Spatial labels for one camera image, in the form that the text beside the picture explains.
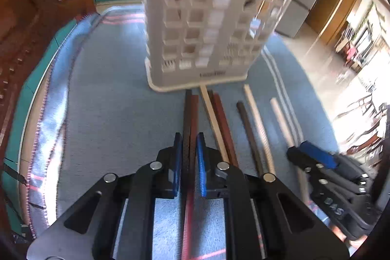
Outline dark brown chopstick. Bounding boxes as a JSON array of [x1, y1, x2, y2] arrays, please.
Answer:
[[237, 101, 264, 178]]

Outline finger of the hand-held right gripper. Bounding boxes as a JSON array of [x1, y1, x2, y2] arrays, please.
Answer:
[[286, 141, 339, 177], [333, 153, 371, 186]]

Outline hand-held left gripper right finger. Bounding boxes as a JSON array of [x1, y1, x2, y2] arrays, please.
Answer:
[[197, 132, 350, 260]]

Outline beige wooden chopstick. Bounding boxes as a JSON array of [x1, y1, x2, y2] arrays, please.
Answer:
[[243, 85, 276, 176], [199, 86, 230, 164]]

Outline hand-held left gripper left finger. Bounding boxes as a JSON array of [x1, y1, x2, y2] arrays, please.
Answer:
[[27, 132, 183, 260]]

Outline blue striped cloth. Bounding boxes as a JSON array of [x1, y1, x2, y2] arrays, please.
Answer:
[[26, 6, 342, 260]]

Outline dark red chopstick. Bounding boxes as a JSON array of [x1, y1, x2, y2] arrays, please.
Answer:
[[185, 95, 199, 260]]

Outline black carbon chopstick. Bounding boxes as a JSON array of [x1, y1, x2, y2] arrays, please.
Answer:
[[182, 91, 192, 260]]

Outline brown wooden chair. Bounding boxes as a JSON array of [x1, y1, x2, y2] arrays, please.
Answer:
[[0, 0, 98, 157]]

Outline dark dining chairs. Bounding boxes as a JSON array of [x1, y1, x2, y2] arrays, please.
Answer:
[[333, 94, 390, 157]]

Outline white perforated utensil holder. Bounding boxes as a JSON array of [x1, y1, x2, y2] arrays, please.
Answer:
[[141, 0, 303, 94]]

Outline reddish brown chopstick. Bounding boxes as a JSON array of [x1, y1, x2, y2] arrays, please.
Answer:
[[212, 93, 239, 168]]

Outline wooden door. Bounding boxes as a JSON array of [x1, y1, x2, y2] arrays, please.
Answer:
[[305, 0, 367, 45]]

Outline pale white chopstick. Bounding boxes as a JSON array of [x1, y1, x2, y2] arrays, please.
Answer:
[[270, 98, 310, 206]]

